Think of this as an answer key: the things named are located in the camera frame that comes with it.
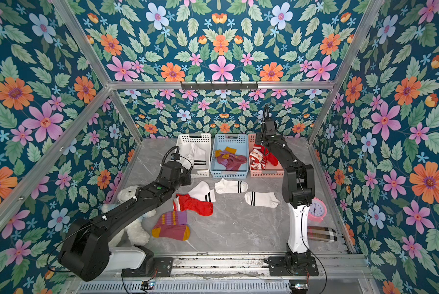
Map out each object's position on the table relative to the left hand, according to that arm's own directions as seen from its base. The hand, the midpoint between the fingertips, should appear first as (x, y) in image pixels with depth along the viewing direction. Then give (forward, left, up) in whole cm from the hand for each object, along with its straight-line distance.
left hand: (190, 170), depth 87 cm
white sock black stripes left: (-4, -3, -15) cm, 16 cm away
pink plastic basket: (+5, -42, -13) cm, 44 cm away
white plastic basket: (+30, -4, -11) cm, 33 cm away
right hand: (+21, -43, +1) cm, 47 cm away
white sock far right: (-11, -35, -16) cm, 40 cm away
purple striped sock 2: (-21, +9, -14) cm, 27 cm away
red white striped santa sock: (+10, -35, -7) cm, 37 cm away
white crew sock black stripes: (+19, -2, -12) cm, 23 cm away
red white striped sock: (-12, +4, -9) cm, 16 cm away
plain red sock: (+13, -43, -11) cm, 46 cm away
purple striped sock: (+16, -17, -10) cm, 25 cm away
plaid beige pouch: (-30, -58, -13) cm, 67 cm away
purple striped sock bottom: (+11, -20, -11) cm, 25 cm away
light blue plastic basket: (+28, -26, -12) cm, 40 cm away
